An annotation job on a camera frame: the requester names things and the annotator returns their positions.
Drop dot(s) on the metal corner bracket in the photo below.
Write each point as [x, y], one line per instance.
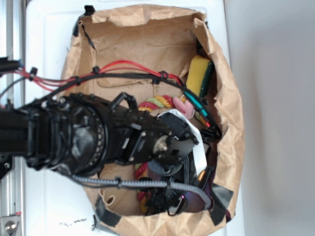
[10, 226]

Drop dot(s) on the yellow green sponge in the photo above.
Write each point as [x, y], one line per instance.
[200, 72]

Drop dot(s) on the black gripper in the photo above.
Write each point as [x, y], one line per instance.
[179, 194]

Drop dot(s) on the multicolour rope toy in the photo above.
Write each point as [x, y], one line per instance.
[157, 103]

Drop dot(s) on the brown paper bag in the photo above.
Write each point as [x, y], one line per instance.
[165, 40]

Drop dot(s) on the pink plush toy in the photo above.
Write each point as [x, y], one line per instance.
[186, 108]

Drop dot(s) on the aluminium frame rail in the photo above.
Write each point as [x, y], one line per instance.
[12, 45]

